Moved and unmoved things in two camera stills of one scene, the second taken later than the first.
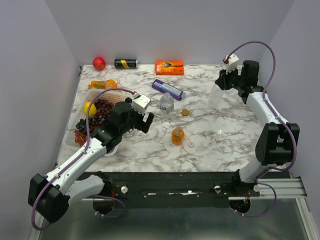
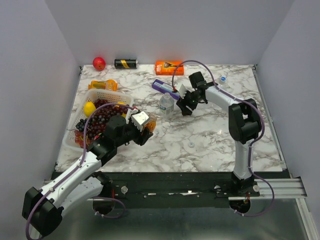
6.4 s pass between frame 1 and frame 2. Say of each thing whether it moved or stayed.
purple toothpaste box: stayed
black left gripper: moved
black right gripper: moved
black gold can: stayed
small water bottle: stayed
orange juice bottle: moved
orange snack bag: stayed
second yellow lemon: stayed
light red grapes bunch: stayed
